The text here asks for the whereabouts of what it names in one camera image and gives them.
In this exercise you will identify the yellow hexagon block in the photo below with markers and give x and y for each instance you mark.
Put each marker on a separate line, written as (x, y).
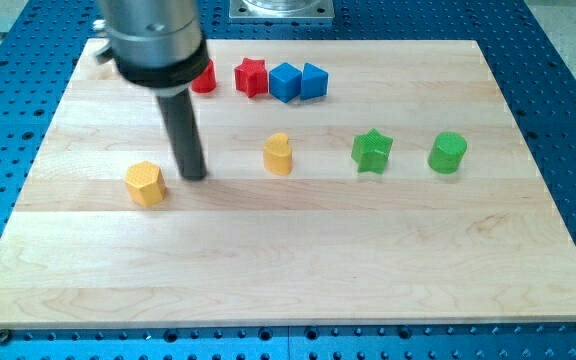
(145, 184)

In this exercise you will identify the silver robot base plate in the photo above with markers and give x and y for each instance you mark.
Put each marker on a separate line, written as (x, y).
(267, 10)

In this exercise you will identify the green cylinder block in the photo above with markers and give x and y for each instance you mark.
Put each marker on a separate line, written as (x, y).
(447, 152)

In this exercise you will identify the yellow crescent block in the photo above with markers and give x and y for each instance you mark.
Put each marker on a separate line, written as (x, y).
(277, 154)

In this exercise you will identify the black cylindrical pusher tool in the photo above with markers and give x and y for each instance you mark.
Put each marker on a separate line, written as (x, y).
(182, 130)

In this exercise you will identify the left board clamp screw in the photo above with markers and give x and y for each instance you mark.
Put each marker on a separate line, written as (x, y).
(5, 336)

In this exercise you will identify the green star block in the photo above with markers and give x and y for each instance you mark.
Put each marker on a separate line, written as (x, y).
(371, 151)

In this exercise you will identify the blue triangle block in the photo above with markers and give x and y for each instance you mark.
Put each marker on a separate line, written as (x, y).
(314, 82)

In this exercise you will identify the wooden board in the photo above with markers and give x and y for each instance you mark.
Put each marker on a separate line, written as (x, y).
(323, 245)

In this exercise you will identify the red star block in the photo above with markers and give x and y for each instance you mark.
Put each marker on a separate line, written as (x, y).
(251, 77)

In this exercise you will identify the red block behind arm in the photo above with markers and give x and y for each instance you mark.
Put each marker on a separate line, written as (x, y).
(206, 82)

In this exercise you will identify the blue cube block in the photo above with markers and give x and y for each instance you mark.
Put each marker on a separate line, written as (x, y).
(285, 82)

